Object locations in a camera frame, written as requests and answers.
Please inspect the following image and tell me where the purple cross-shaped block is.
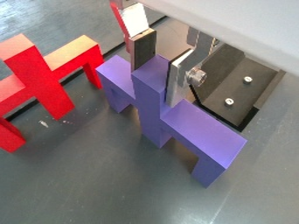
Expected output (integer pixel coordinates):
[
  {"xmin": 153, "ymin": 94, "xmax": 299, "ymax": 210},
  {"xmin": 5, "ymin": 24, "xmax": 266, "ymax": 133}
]
[{"xmin": 96, "ymin": 55, "xmax": 246, "ymax": 186}]

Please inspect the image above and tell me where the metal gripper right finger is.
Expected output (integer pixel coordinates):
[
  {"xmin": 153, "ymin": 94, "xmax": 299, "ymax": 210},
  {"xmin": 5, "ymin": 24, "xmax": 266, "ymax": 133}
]
[{"xmin": 165, "ymin": 27, "xmax": 214, "ymax": 107}]

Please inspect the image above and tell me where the black angle bracket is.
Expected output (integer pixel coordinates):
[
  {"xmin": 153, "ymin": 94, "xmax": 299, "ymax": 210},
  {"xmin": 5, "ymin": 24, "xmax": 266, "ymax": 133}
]
[{"xmin": 190, "ymin": 44, "xmax": 285, "ymax": 131}]

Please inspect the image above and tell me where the red cross-shaped block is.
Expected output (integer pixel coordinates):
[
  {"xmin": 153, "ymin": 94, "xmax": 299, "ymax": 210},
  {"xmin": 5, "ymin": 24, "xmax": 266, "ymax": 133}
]
[{"xmin": 0, "ymin": 34, "xmax": 104, "ymax": 152}]

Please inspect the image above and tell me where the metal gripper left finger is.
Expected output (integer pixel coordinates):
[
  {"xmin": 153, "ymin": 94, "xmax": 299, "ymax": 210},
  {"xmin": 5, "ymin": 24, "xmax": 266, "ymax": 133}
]
[{"xmin": 120, "ymin": 3, "xmax": 156, "ymax": 71}]

